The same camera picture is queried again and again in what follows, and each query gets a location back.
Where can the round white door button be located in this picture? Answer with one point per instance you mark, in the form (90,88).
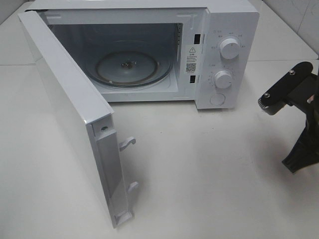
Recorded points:
(217,99)

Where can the upper white power knob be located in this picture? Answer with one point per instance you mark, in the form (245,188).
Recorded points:
(229,47)

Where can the glass microwave turntable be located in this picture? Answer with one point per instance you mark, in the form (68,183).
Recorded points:
(129,64)

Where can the white microwave door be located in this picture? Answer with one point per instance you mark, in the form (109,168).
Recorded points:
(84,116)

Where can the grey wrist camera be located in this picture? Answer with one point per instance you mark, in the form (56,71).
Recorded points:
(269,105)

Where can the white microwave oven body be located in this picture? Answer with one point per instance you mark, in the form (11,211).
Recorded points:
(191,29)

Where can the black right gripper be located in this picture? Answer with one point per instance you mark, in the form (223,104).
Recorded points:
(298,88)

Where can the white timer knob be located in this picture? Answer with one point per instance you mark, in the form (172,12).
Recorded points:
(223,79)

